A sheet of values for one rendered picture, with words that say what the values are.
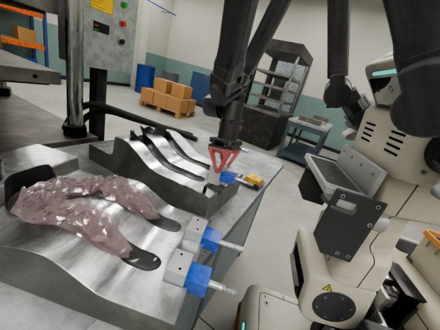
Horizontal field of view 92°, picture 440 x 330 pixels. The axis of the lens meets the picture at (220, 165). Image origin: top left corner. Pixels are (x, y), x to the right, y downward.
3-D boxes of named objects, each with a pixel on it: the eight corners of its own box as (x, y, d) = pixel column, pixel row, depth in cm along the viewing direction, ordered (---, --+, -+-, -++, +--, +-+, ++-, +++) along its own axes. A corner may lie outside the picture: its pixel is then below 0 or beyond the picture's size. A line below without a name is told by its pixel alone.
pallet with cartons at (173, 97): (194, 116, 584) (200, 89, 556) (177, 118, 512) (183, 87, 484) (158, 104, 618) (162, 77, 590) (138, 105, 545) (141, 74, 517)
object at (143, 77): (156, 95, 745) (159, 69, 712) (142, 94, 695) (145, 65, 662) (144, 91, 768) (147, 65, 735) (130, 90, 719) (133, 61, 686)
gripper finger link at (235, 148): (207, 169, 63) (213, 138, 61) (217, 166, 69) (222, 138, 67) (228, 176, 60) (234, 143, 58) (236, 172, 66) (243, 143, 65)
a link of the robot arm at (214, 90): (216, 86, 51) (238, 71, 55) (187, 84, 59) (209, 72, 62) (228, 128, 58) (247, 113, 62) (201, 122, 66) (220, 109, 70)
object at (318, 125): (319, 153, 560) (335, 120, 526) (308, 170, 401) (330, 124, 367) (294, 144, 588) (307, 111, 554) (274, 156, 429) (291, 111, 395)
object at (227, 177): (253, 191, 62) (257, 174, 61) (248, 196, 58) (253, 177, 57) (214, 179, 67) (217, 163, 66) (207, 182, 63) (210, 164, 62)
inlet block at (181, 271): (235, 291, 41) (243, 271, 39) (232, 317, 36) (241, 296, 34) (171, 268, 42) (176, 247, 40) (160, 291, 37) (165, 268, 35)
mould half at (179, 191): (237, 192, 83) (247, 161, 78) (202, 224, 60) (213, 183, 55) (143, 146, 100) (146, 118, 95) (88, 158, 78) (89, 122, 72)
